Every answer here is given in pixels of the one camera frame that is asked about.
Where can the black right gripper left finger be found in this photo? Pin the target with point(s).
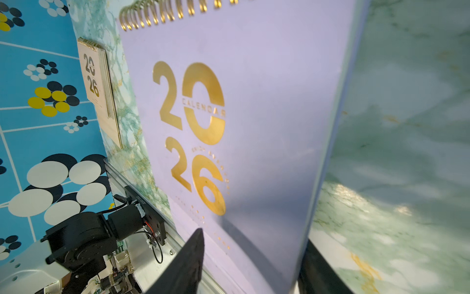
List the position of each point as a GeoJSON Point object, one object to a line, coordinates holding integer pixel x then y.
{"type": "Point", "coordinates": [184, 273]}

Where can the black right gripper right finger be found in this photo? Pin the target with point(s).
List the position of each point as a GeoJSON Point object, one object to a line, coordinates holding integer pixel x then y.
{"type": "Point", "coordinates": [317, 277]}

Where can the purple calendar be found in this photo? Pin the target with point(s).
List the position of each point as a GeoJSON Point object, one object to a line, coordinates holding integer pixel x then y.
{"type": "Point", "coordinates": [238, 101]}

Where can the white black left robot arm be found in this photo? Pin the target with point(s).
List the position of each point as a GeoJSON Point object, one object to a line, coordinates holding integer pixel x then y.
{"type": "Point", "coordinates": [73, 249]}

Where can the pink calendar left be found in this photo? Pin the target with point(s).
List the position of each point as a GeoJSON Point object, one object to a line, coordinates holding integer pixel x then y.
{"type": "Point", "coordinates": [96, 76]}

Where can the aluminium front rail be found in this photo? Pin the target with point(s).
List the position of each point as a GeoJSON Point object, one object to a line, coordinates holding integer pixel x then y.
{"type": "Point", "coordinates": [173, 242]}

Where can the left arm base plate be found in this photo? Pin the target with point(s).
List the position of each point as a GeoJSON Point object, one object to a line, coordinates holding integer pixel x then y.
{"type": "Point", "coordinates": [151, 215]}

